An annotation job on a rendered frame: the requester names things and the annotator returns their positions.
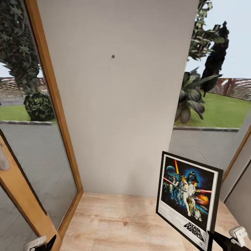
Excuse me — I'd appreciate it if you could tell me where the poster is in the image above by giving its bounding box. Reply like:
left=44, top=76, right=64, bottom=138
left=156, top=151, right=223, bottom=251

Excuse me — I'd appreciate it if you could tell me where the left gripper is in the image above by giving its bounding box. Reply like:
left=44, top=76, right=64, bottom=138
left=34, top=235, right=56, bottom=251

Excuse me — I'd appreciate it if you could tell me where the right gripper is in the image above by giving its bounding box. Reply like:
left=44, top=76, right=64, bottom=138
left=208, top=231, right=251, bottom=251

